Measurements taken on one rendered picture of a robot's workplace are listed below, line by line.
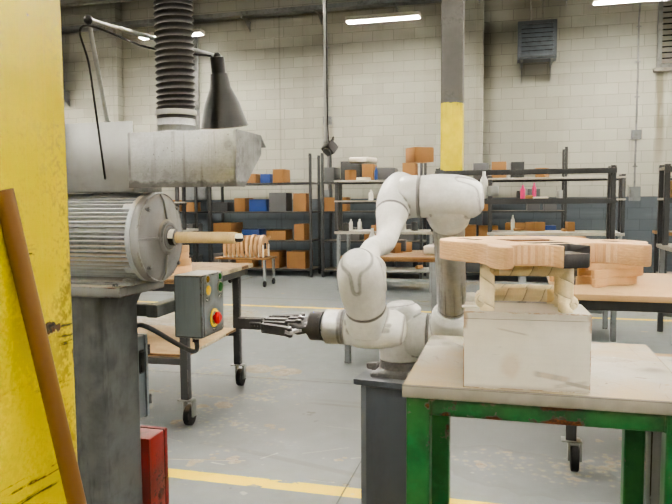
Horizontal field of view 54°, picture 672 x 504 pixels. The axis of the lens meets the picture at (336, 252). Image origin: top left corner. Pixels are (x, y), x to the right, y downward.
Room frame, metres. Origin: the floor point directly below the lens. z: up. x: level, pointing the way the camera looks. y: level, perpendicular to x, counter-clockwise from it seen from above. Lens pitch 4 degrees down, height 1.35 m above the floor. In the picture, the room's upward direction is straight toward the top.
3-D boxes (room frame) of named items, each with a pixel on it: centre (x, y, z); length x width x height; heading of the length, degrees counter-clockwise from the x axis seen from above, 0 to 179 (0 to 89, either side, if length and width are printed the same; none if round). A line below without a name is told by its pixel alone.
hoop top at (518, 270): (1.45, -0.42, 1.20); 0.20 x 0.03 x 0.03; 78
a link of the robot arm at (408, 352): (2.45, -0.25, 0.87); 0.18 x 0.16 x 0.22; 76
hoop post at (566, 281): (1.43, -0.50, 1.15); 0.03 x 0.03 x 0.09
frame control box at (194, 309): (2.13, 0.52, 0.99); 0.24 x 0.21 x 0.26; 75
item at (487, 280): (1.47, -0.34, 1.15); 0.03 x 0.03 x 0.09
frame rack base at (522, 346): (1.50, -0.43, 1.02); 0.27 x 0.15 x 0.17; 79
